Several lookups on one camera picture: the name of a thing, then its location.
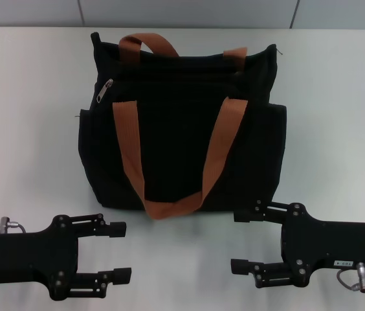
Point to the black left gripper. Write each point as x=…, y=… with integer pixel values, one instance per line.
x=24, y=256

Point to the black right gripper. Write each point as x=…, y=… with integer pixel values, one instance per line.
x=328, y=246

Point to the silver metal zipper pull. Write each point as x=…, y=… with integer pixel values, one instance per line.
x=102, y=92

